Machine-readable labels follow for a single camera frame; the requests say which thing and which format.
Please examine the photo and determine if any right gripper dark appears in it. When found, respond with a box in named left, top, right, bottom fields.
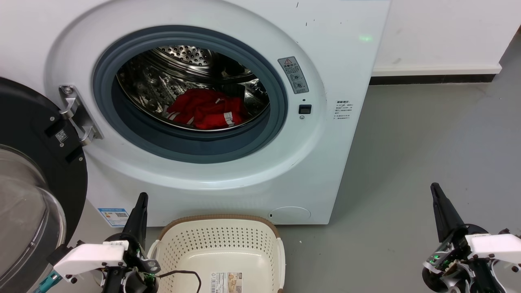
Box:
left=422, top=183, right=503, bottom=293

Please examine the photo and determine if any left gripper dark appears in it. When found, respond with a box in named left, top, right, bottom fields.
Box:
left=102, top=193, right=160, bottom=293

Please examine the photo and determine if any red garment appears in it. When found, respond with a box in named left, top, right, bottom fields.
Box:
left=166, top=88, right=249, bottom=130

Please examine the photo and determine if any cream perforated laundry basket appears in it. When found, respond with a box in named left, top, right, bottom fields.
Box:
left=147, top=214, right=286, bottom=293

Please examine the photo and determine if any stainless steel washing machine drum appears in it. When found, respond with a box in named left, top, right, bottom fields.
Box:
left=116, top=45, right=271, bottom=132

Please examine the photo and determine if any black washing machine door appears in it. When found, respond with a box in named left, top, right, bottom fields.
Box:
left=0, top=77, right=88, bottom=293

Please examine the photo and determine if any blue energy label sticker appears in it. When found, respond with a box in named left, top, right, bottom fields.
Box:
left=97, top=208, right=131, bottom=227

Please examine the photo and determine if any grey rubber door gasket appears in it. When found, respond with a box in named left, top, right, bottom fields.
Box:
left=92, top=25, right=289, bottom=164

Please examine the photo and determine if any teal plastic connector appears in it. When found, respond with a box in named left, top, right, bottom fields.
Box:
left=34, top=271, right=62, bottom=293

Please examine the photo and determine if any silver metal door hinge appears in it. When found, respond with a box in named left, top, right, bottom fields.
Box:
left=59, top=85, right=104, bottom=146

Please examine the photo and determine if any white front-load washing machine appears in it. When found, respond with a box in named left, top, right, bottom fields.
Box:
left=0, top=0, right=391, bottom=227

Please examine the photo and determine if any white and black baseboard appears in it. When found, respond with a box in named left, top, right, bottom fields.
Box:
left=370, top=63, right=503, bottom=85

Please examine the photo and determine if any small printed text label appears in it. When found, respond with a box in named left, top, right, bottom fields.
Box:
left=334, top=99, right=354, bottom=121

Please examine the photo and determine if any round white filter cover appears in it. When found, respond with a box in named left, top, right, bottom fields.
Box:
left=269, top=206, right=312, bottom=225

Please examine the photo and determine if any grey warning sticker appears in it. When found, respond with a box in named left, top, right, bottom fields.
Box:
left=278, top=56, right=309, bottom=94

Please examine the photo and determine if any thin black cable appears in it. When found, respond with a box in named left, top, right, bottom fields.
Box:
left=158, top=270, right=202, bottom=293

